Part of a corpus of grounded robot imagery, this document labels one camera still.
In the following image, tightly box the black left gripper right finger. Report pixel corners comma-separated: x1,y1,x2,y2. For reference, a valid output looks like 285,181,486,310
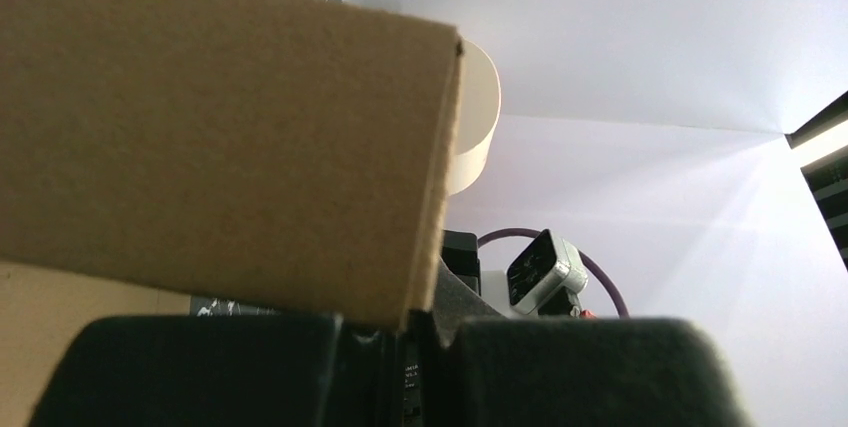
413,267,751,426

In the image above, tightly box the white cylindrical container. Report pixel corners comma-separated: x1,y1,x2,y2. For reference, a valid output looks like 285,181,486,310
447,39,502,196

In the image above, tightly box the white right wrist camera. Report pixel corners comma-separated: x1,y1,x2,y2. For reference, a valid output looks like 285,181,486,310
506,229,588,317

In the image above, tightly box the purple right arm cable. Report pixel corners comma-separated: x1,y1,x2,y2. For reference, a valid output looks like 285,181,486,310
476,227,631,319

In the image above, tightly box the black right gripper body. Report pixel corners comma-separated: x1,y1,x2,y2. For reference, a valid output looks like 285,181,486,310
442,230,583,318

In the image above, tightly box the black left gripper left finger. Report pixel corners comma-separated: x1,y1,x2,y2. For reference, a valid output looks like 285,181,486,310
30,314,403,426

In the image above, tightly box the brown cardboard box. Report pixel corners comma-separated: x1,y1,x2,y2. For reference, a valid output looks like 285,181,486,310
1,0,464,426

